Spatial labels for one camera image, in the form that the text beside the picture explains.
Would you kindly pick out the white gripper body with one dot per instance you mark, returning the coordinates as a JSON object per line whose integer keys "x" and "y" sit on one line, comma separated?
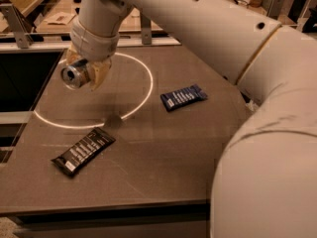
{"x": 93, "y": 44}

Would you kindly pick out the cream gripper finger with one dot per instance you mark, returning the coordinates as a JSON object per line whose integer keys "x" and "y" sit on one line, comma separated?
{"x": 98, "y": 72}
{"x": 72, "y": 56}

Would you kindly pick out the silver drink can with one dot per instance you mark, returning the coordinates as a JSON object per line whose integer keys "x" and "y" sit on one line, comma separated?
{"x": 76, "y": 74}

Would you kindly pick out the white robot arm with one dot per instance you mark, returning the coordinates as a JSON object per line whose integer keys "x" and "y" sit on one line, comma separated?
{"x": 265, "y": 184}

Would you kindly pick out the wooden background desk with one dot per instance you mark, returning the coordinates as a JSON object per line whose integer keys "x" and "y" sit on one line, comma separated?
{"x": 132, "y": 24}

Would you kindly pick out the tan envelope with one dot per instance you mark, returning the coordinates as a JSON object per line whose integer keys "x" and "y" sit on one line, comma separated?
{"x": 60, "y": 18}

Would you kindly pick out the black snack bar wrapper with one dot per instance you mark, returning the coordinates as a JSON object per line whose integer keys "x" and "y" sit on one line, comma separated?
{"x": 82, "y": 152}

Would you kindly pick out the blue snack bar wrapper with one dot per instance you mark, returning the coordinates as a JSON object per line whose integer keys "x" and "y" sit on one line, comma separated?
{"x": 182, "y": 97}

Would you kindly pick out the left metal bracket post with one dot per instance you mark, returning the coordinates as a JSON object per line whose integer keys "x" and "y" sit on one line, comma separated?
{"x": 17, "y": 25}

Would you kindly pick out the metal bracket post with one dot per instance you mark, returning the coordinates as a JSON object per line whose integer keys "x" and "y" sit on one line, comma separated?
{"x": 17, "y": 25}
{"x": 146, "y": 30}
{"x": 274, "y": 8}

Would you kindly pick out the middle metal bracket post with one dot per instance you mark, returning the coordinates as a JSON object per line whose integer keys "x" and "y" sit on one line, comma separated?
{"x": 146, "y": 30}

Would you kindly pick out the right metal bracket post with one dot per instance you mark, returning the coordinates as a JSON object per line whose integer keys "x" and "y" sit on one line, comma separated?
{"x": 274, "y": 8}

